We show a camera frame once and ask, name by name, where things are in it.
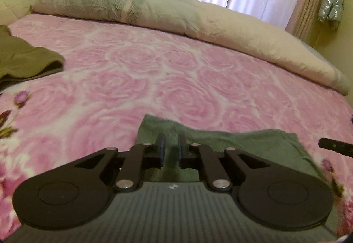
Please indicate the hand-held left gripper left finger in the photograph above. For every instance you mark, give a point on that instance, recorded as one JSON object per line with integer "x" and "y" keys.
{"x": 162, "y": 149}

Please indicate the pink floral blanket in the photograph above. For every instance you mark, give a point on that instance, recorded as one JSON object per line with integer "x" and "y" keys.
{"x": 138, "y": 71}

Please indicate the grey and cream rolled duvet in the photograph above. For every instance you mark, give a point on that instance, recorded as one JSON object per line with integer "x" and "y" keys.
{"x": 193, "y": 19}

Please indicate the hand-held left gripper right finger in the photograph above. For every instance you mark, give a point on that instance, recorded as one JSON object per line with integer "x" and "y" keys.
{"x": 180, "y": 149}

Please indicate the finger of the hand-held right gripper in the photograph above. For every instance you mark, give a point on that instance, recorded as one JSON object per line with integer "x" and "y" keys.
{"x": 336, "y": 147}

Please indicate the grey printed t-shirt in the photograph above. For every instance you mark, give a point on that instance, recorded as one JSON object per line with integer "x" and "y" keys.
{"x": 262, "y": 146}

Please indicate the olive brown garment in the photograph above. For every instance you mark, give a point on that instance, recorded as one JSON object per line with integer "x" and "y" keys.
{"x": 22, "y": 60}

